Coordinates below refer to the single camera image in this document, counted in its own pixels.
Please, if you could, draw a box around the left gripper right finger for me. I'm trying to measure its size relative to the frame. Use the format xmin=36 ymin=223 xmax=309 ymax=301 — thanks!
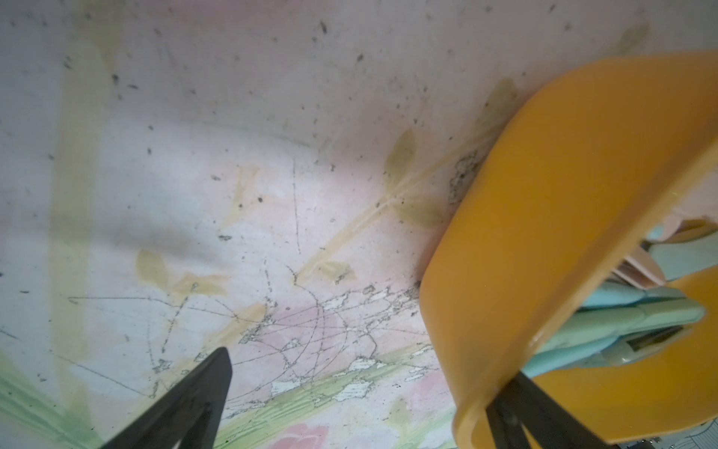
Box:
xmin=486 ymin=372 xmax=610 ymax=449

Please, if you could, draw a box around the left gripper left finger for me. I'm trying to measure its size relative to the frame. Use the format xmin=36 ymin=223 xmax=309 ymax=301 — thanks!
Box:
xmin=104 ymin=347 xmax=232 ymax=449

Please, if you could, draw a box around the yellow plastic storage box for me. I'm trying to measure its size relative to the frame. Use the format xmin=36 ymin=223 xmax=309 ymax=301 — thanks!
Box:
xmin=420 ymin=51 xmax=717 ymax=448

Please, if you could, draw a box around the teal fruit knife in box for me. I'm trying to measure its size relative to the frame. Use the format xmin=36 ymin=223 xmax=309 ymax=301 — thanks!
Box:
xmin=522 ymin=297 xmax=706 ymax=377

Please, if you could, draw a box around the pink fruit knife in box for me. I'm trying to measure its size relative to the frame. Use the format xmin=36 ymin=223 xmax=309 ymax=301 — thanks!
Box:
xmin=613 ymin=247 xmax=667 ymax=290

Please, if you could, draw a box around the floral pink table mat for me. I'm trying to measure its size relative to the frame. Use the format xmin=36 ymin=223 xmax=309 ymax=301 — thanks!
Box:
xmin=1 ymin=1 xmax=717 ymax=448

